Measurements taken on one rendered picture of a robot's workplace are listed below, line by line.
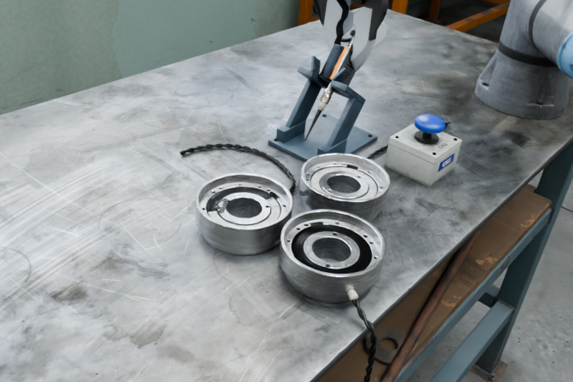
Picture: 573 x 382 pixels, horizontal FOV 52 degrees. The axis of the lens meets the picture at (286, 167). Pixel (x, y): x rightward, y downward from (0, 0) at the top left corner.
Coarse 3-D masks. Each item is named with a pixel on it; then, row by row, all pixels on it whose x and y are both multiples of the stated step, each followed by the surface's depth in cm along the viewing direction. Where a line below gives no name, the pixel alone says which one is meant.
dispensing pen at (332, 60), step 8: (352, 32) 79; (352, 40) 79; (336, 48) 78; (352, 48) 80; (328, 56) 79; (336, 56) 78; (328, 64) 78; (336, 64) 78; (328, 72) 78; (328, 80) 80; (328, 88) 79; (328, 96) 80; (320, 104) 80; (320, 112) 80
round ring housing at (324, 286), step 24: (312, 216) 63; (336, 216) 63; (312, 240) 61; (336, 240) 62; (384, 240) 60; (288, 264) 57; (336, 264) 58; (312, 288) 56; (336, 288) 55; (360, 288) 56
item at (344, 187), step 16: (320, 160) 73; (336, 160) 74; (352, 160) 74; (368, 160) 73; (304, 176) 71; (336, 176) 72; (352, 176) 72; (368, 176) 72; (384, 176) 71; (304, 192) 68; (320, 192) 66; (336, 192) 68; (352, 192) 72; (384, 192) 67; (320, 208) 67; (336, 208) 66; (352, 208) 66; (368, 208) 66
